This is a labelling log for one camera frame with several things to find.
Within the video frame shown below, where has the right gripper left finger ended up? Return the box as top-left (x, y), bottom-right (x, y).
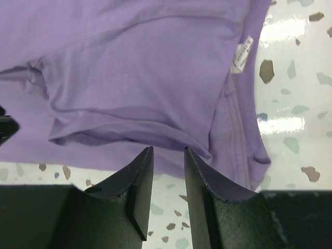
top-left (82, 147), bottom-right (154, 248)

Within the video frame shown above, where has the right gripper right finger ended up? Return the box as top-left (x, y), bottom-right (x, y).
top-left (184, 147), bottom-right (259, 248)

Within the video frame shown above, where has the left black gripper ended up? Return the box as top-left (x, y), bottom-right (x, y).
top-left (0, 107), bottom-right (20, 145)

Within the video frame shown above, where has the purple t shirt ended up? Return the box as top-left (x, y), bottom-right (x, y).
top-left (1, 1), bottom-right (270, 190)

